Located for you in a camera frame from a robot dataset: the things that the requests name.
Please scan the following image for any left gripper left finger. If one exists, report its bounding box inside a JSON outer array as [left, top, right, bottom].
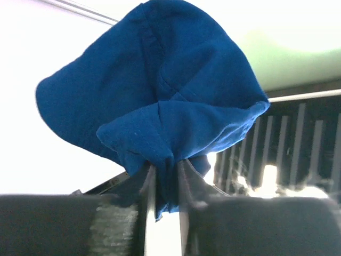
[[1, 165, 156, 255]]

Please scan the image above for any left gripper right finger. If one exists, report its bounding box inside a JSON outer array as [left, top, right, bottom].
[[177, 160, 340, 256]]

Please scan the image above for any navy blue hat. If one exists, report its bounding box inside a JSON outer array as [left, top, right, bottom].
[[36, 1, 270, 218]]

